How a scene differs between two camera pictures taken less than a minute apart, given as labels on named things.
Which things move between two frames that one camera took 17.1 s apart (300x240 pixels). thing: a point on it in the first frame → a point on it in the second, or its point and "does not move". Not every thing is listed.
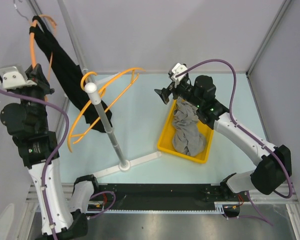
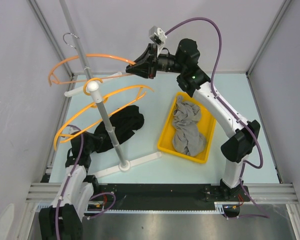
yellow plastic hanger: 133,77 → 103,119
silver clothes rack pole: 94,94 does not move
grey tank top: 187,138 does not move
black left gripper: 37,75 → 98,138
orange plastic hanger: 33,45 → 86,55
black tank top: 73,75 → 125,120
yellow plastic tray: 166,142 does not move
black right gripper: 164,93 → 141,68
